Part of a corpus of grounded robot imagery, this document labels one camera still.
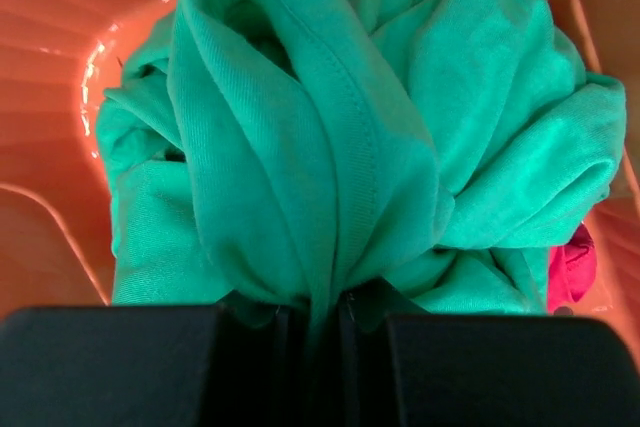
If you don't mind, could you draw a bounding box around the orange plastic basket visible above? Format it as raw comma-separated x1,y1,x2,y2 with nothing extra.
1,0,639,329

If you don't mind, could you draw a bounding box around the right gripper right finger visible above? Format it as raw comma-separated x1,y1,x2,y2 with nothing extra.
338,297,639,426

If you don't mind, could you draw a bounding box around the red tank top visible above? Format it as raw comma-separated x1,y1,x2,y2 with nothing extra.
547,223,597,313

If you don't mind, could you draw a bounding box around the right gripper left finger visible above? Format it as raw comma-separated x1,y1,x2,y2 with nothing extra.
1,302,307,426

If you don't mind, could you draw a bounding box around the green tank top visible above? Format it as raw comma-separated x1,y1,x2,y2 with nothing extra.
96,0,626,329

